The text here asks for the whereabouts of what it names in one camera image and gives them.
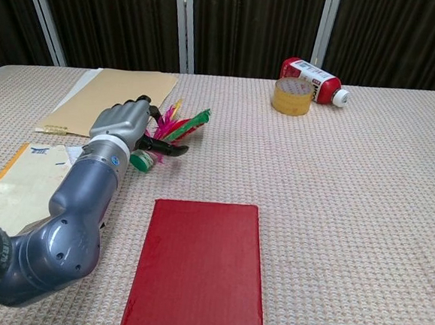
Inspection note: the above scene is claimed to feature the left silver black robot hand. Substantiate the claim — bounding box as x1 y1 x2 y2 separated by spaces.
88 91 193 161

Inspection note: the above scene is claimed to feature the beige woven tablecloth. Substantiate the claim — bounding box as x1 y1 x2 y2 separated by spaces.
0 56 435 325

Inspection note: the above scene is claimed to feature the colourful feather shuttlecock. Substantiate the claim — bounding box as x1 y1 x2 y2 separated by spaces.
128 95 213 177

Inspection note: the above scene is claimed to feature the black pleated curtain panel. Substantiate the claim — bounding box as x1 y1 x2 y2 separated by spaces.
0 0 62 77
29 0 188 76
321 0 435 92
183 0 328 85

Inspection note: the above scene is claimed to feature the silver partition post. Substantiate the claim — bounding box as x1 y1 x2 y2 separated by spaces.
310 0 343 68
168 0 200 75
14 0 72 67

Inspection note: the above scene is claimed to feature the red hardcover book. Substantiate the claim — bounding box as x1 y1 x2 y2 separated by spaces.
117 194 276 325

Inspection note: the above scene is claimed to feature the red bottle with white cap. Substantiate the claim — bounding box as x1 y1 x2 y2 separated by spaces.
277 56 354 109

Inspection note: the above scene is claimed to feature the white paper sheet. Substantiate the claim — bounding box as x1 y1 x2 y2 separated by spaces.
55 65 104 115

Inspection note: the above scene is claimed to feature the manila paper folder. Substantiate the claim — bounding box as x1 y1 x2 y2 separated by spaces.
35 62 180 146

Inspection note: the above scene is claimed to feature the yellow-edged document envelope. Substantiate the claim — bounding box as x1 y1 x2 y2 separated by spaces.
0 139 88 242

